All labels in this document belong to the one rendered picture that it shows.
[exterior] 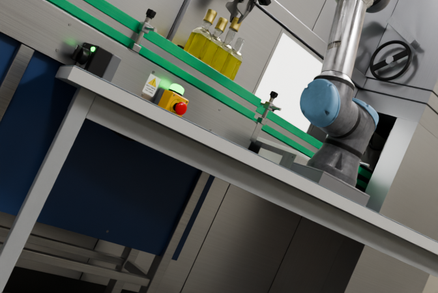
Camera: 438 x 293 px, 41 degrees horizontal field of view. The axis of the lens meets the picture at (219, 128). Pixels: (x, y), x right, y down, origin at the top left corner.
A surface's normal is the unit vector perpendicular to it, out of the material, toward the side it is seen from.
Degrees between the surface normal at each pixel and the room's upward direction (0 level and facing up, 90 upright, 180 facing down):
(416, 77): 90
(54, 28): 90
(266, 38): 90
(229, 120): 90
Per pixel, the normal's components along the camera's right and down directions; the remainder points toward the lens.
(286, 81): 0.63, 0.24
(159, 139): 0.36, 0.10
